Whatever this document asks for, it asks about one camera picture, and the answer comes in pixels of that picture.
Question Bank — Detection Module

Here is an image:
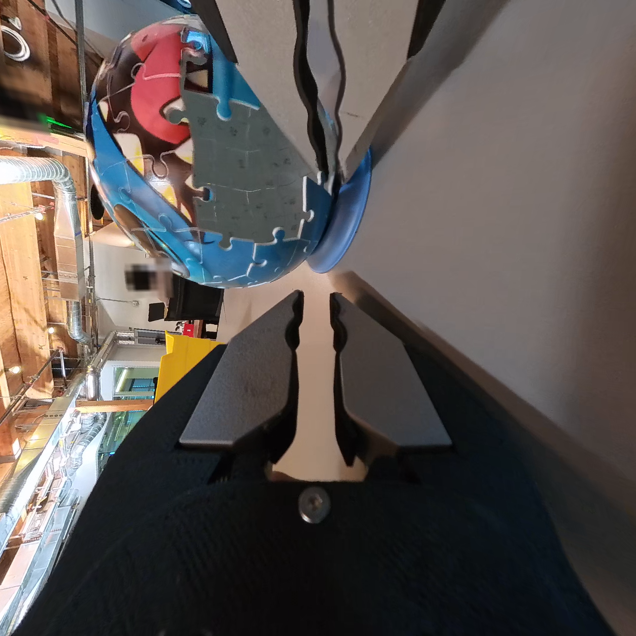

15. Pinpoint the yellow plastic bin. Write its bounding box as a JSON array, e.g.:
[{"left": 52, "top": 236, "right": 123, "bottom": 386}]
[{"left": 154, "top": 330, "right": 224, "bottom": 403}]

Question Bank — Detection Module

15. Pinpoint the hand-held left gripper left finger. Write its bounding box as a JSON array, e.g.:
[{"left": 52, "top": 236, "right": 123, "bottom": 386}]
[{"left": 179, "top": 290, "right": 305, "bottom": 463}]

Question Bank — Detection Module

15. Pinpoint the white puzzle piece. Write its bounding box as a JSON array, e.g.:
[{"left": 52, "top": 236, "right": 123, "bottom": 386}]
[{"left": 301, "top": 170, "right": 336, "bottom": 224}]

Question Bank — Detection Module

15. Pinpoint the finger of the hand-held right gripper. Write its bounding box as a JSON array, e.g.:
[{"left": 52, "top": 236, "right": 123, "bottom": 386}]
[
  {"left": 322, "top": 0, "right": 422, "bottom": 177},
  {"left": 210, "top": 0, "right": 333, "bottom": 175}
]

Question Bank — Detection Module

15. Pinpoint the white coiled cable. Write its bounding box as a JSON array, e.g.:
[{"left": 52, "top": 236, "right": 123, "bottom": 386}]
[{"left": 0, "top": 25, "right": 30, "bottom": 63}]

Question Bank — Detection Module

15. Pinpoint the silver ventilation duct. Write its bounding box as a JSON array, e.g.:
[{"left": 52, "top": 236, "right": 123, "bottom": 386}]
[{"left": 0, "top": 158, "right": 95, "bottom": 346}]

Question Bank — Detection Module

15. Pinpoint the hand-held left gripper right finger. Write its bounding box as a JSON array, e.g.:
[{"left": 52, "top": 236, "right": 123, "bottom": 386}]
[{"left": 329, "top": 292, "right": 453, "bottom": 469}]

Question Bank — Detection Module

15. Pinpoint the blue ball stand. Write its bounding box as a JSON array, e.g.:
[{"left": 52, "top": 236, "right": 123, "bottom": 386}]
[{"left": 310, "top": 146, "right": 372, "bottom": 273}]

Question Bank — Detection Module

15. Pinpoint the blue puzzle ball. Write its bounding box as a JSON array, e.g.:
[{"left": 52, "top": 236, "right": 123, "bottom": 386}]
[{"left": 84, "top": 12, "right": 344, "bottom": 289}]

